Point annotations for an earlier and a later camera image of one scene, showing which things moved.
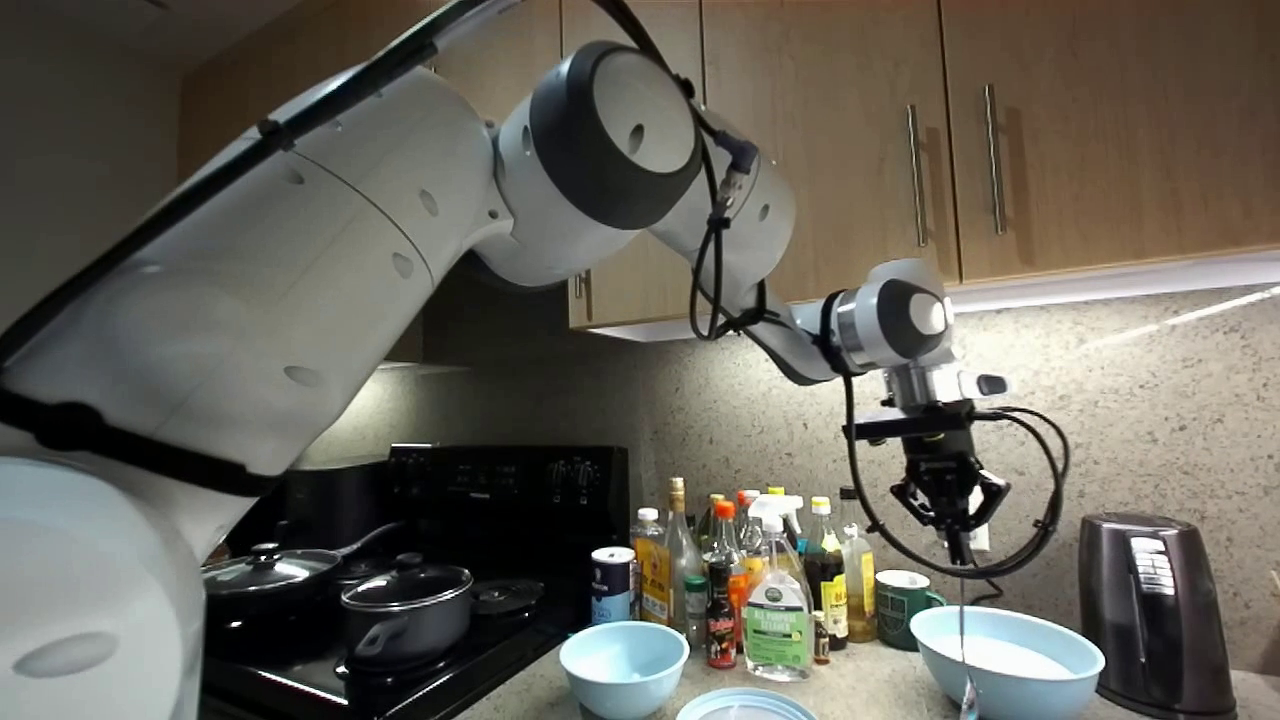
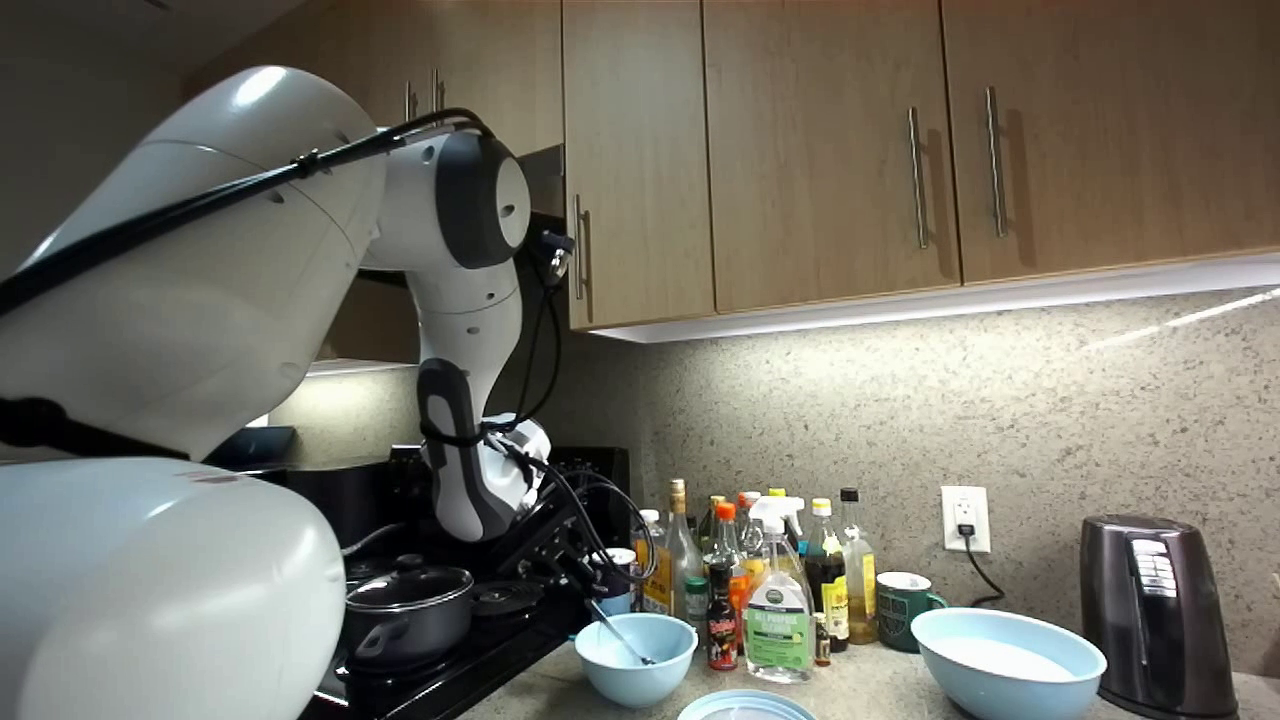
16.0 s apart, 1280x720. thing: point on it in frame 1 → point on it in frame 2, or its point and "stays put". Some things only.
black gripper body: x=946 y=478 → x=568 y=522
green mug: x=903 y=592 stays put
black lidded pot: x=409 y=611 stays put
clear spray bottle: x=777 y=616 stays put
